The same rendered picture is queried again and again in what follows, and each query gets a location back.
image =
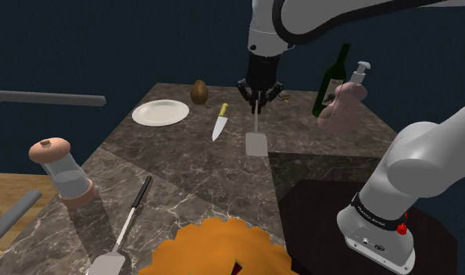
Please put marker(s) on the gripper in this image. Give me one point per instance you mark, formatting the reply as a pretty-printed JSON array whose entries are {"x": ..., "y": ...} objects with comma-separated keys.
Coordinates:
[{"x": 262, "y": 70}]

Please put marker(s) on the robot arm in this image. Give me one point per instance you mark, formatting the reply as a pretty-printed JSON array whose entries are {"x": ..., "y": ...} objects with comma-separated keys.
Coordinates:
[{"x": 415, "y": 160}]

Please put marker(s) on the small thin brown stick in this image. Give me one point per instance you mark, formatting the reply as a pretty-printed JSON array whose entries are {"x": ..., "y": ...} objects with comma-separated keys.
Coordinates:
[{"x": 284, "y": 98}]

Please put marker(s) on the grey metal spatula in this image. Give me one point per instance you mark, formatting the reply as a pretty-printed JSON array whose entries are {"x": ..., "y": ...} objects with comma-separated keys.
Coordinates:
[{"x": 256, "y": 144}]

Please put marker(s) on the brown egg-shaped fruit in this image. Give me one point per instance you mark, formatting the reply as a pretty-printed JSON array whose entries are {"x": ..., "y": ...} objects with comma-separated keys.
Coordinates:
[{"x": 199, "y": 93}]

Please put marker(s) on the green wine bottle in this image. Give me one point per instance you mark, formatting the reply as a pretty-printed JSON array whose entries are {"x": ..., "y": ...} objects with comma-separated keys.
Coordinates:
[{"x": 327, "y": 91}]

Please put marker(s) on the pink soap dispenser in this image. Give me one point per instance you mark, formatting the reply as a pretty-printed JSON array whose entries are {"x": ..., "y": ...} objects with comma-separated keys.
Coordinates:
[{"x": 340, "y": 112}]

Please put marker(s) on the white plate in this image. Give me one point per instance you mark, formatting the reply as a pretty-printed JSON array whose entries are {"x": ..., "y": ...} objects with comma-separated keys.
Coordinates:
[{"x": 160, "y": 112}]

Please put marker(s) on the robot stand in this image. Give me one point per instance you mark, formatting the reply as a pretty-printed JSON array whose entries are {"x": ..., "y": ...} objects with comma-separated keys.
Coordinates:
[{"x": 316, "y": 228}]

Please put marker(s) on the orange scalloped pie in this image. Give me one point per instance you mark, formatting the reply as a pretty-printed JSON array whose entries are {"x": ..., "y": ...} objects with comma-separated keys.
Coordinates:
[{"x": 217, "y": 247}]

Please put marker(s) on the pink-capped glass grinder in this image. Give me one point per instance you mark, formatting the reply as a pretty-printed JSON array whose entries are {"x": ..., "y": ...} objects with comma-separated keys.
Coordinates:
[{"x": 66, "y": 175}]

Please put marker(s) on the long grey bar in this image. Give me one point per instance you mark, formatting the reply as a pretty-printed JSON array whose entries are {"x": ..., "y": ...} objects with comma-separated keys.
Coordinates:
[{"x": 45, "y": 98}]

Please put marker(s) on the short grey bar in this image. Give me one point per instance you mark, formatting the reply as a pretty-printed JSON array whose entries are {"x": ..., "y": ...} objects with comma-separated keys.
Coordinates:
[{"x": 15, "y": 213}]

